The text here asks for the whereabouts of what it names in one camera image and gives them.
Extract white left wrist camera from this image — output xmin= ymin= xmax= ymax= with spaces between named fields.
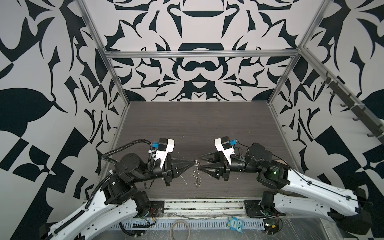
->
xmin=148 ymin=138 xmax=175 ymax=170

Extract black wall hook rack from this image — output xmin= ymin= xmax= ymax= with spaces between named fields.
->
xmin=322 ymin=71 xmax=384 ymax=145

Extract white slotted cable duct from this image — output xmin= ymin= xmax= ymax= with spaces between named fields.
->
xmin=122 ymin=217 xmax=265 ymax=231

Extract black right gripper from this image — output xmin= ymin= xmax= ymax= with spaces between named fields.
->
xmin=202 ymin=147 xmax=264 ymax=182

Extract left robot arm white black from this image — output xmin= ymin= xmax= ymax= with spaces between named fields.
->
xmin=39 ymin=153 xmax=194 ymax=240

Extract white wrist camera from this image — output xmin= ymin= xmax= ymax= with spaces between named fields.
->
xmin=215 ymin=136 xmax=237 ymax=165
xmin=148 ymin=138 xmax=175 ymax=170

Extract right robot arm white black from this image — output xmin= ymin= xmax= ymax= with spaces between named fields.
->
xmin=198 ymin=142 xmax=373 ymax=235

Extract beige tape roll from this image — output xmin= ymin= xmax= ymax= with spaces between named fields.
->
xmin=170 ymin=220 xmax=191 ymax=240

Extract black corrugated cable conduit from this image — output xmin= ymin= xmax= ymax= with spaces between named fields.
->
xmin=101 ymin=139 xmax=152 ymax=164

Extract blue owl toy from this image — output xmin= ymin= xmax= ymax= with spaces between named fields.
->
xmin=228 ymin=217 xmax=244 ymax=234

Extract green lit circuit board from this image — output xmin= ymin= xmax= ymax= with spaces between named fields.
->
xmin=263 ymin=218 xmax=283 ymax=236

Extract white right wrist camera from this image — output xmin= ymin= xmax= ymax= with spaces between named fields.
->
xmin=215 ymin=136 xmax=237 ymax=165

